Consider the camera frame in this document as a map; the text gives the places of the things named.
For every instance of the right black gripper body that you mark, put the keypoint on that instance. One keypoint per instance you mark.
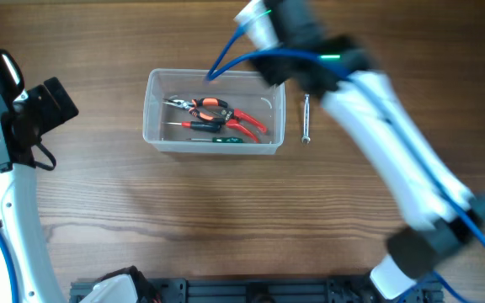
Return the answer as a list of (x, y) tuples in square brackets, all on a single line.
[(279, 68)]

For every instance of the small silver wrench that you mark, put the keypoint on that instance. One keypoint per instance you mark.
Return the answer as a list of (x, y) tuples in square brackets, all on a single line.
[(305, 139)]

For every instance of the clear plastic container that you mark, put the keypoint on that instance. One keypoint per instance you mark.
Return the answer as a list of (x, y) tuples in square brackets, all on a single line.
[(241, 90)]

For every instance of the red handled snips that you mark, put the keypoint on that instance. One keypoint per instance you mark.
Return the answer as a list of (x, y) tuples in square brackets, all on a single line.
[(236, 119)]

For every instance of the green handled screwdriver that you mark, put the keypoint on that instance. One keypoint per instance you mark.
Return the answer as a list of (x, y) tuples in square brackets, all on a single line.
[(222, 140)]

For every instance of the black red screwdriver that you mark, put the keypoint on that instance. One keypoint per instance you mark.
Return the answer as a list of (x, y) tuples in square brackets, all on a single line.
[(198, 126)]

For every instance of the orange black needle-nose pliers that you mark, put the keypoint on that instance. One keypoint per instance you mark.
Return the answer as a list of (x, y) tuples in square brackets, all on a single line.
[(207, 109)]

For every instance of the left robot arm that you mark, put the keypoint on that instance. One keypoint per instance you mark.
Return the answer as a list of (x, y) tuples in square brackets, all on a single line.
[(26, 272)]

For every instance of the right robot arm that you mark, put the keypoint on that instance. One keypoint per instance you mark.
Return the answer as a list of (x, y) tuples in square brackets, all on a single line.
[(441, 214)]

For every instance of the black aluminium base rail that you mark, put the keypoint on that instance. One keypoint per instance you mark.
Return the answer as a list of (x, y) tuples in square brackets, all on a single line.
[(335, 289)]

